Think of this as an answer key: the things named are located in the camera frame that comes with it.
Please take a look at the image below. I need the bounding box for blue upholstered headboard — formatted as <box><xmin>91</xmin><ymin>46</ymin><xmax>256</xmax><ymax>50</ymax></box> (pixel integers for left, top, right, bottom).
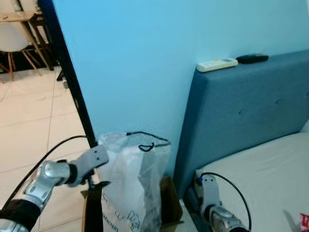
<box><xmin>173</xmin><ymin>50</ymin><xmax>309</xmax><ymax>199</ymax></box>

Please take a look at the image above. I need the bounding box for white plastic chair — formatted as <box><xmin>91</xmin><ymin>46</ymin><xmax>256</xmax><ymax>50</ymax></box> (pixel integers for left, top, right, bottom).
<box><xmin>0</xmin><ymin>23</ymin><xmax>49</xmax><ymax>82</ymax></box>

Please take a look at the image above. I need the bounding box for beige bed mattress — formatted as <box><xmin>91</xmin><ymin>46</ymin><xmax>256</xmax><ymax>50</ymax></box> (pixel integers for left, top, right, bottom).
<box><xmin>195</xmin><ymin>131</ymin><xmax>309</xmax><ymax>232</ymax></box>

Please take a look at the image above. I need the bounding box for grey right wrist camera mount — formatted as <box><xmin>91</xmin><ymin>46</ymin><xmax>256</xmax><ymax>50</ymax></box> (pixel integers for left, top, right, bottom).
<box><xmin>196</xmin><ymin>174</ymin><xmax>221</xmax><ymax>213</ymax></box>

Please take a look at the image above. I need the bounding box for red white snack wrapper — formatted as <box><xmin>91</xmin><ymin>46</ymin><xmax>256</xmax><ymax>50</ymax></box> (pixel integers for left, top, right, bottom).
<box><xmin>284</xmin><ymin>209</ymin><xmax>309</xmax><ymax>232</ymax></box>

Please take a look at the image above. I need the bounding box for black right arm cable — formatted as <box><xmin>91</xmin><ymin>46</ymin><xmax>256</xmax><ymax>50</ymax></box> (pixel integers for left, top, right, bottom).
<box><xmin>199</xmin><ymin>172</ymin><xmax>253</xmax><ymax>232</ymax></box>

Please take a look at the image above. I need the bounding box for white remote control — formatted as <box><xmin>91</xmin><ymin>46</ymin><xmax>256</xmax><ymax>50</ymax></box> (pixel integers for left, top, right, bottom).
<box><xmin>196</xmin><ymin>58</ymin><xmax>239</xmax><ymax>73</ymax></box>

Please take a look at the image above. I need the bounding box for wooden dining table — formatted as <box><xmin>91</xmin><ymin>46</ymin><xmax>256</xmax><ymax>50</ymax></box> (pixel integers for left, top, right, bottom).
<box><xmin>0</xmin><ymin>11</ymin><xmax>39</xmax><ymax>24</ymax></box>

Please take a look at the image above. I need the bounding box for black door frame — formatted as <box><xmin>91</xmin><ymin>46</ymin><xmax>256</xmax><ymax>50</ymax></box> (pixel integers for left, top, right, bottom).
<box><xmin>38</xmin><ymin>0</ymin><xmax>99</xmax><ymax>148</ymax></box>

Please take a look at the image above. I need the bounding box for black remote control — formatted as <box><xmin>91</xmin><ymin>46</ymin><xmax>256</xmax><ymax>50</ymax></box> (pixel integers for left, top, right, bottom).
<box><xmin>236</xmin><ymin>53</ymin><xmax>269</xmax><ymax>64</ymax></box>

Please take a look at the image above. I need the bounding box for clear plastic drawstring bag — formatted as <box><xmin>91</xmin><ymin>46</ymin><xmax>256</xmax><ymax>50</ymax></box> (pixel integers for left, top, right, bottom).
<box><xmin>96</xmin><ymin>130</ymin><xmax>172</xmax><ymax>232</ymax></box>

